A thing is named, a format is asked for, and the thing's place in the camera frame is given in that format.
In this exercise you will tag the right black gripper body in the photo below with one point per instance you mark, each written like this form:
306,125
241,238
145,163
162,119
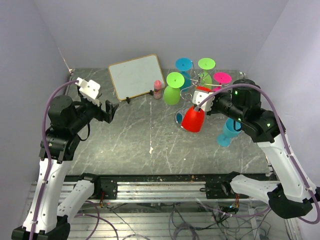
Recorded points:
222,103

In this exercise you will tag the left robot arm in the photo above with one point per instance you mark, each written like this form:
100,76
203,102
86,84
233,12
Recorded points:
48,217

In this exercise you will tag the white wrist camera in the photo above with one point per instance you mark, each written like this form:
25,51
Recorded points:
203,100
90,90

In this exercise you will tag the pink wine glass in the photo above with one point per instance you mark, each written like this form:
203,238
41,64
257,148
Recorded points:
222,78

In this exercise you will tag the green wine glass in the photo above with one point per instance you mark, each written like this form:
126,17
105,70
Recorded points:
171,94
204,79

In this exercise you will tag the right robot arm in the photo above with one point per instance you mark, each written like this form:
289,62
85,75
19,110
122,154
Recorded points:
294,195

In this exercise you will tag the chrome wine glass rack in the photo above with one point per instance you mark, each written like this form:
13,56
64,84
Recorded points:
187,96

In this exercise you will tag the small pink bottle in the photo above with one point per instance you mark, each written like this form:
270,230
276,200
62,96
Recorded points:
157,88

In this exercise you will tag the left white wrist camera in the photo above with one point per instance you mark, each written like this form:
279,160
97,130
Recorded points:
90,90

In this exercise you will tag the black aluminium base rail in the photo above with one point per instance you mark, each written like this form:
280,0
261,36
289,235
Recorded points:
162,188

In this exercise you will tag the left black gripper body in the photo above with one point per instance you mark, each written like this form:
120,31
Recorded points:
97,113

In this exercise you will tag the blue wine glass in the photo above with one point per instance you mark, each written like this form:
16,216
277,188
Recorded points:
231,129
184,65

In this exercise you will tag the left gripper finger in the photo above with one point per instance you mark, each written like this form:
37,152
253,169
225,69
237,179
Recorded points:
108,107
111,116

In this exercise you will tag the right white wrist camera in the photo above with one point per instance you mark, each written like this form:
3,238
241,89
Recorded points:
203,100

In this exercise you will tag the red wine glass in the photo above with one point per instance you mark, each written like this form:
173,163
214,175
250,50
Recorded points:
194,119

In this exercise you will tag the small whiteboard with wooden frame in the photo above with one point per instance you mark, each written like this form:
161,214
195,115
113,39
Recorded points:
135,77

